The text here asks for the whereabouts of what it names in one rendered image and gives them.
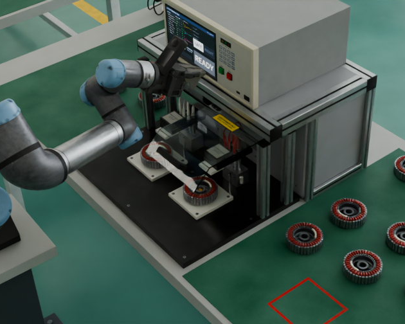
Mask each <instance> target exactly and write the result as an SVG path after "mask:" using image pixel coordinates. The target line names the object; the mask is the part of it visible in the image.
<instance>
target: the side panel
mask: <svg viewBox="0 0 405 324"><path fill-rule="evenodd" d="M374 99H375V88H374V89H372V90H370V91H369V92H367V93H364V94H362V95H360V96H358V97H357V98H354V99H353V100H351V101H349V102H347V103H345V104H343V105H341V106H339V107H337V108H336V109H334V110H332V111H330V112H328V113H326V114H324V115H323V116H320V117H319V118H316V119H315V120H313V121H311V122H309V127H308V139H307V162H306V174H305V196H304V197H301V199H302V200H303V199H304V201H305V202H308V201H309V199H310V200H311V199H313V198H315V197H317V196H318V195H320V194H322V193H323V192H325V191H327V190H328V189H330V188H332V187H333V186H335V185H337V184H339V183H340V182H342V181H344V180H345V179H347V178H349V177H350V176H352V175H354V174H356V173H357V172H359V171H360V170H362V169H363V168H366V166H367V161H368V149H369V144H370V133H371V127H372V116H373V110H374Z"/></svg>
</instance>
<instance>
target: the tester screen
mask: <svg viewBox="0 0 405 324"><path fill-rule="evenodd" d="M166 16H167V25H168V42H170V40H171V39H172V37H173V36H174V35H177V36H178V37H180V38H182V39H183V40H185V41H186V42H187V43H188V45H187V47H186V50H184V52H186V53H187V54H189V55H190V56H192V60H190V59H189V58H187V57H186V56H184V55H182V54H181V56H182V57H183V58H185V59H186V60H188V61H189V62H191V63H192V64H194V50H195V51H196V52H198V53H200V54H201V55H203V56H204V57H206V58H207V59H209V60H211V61H212V62H214V63H215V43H214V35H213V34H212V33H210V32H208V31H207V30H205V29H204V28H201V27H200V26H198V25H197V24H195V23H194V22H192V21H190V20H189V19H187V18H186V17H183V16H182V15H180V14H179V13H177V12H175V11H173V10H172V9H171V8H169V7H167V6H166ZM194 39H196V40H197V41H199V42H201V43H202V44H204V45H205V46H207V47H209V48H210V49H211V50H213V51H214V59H213V58H211V57H209V56H208V55H207V54H205V53H203V52H202V51H200V50H199V49H197V48H195V47H194ZM194 65H196V64H194ZM196 66H197V67H199V66H198V65H196Z"/></svg>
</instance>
